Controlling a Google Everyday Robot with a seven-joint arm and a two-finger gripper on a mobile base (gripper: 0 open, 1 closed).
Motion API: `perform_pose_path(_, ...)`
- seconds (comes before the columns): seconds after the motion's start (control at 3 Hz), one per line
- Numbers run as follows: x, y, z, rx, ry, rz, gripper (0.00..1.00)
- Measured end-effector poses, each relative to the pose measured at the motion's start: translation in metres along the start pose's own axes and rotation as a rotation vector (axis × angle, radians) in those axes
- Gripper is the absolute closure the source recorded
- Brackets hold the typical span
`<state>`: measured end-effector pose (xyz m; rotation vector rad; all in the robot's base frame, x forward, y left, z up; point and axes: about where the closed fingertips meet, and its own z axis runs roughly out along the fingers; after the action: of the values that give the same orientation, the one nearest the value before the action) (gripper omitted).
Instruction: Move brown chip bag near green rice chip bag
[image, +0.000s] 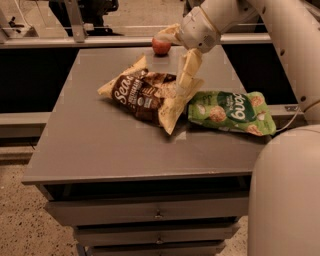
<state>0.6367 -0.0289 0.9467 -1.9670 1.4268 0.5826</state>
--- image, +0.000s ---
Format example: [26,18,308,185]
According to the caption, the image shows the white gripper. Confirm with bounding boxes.
[154,6,221,95]

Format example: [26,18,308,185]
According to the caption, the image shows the brown sea salt chip bag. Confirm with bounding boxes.
[98,55,203,135]

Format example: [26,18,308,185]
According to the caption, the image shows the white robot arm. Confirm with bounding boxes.
[156,0,320,256]

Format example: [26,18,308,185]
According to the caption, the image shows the green rice chip bag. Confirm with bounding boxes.
[187,91,276,136]

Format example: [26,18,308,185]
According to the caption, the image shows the red apple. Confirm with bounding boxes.
[152,38,171,56]

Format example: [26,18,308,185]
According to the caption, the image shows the grey drawer cabinet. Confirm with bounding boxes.
[21,45,278,256]

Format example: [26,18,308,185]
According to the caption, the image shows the top drawer front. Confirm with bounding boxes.
[46,196,248,226]

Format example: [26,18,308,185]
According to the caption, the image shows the drawer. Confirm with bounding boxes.
[92,241,225,256]
[75,223,240,246]
[46,196,248,226]

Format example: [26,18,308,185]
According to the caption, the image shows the middle drawer front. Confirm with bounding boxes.
[75,223,240,246]

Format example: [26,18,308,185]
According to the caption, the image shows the bottom drawer front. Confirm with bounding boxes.
[92,241,225,256]

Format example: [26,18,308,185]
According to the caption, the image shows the metal railing frame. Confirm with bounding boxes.
[0,0,320,50]

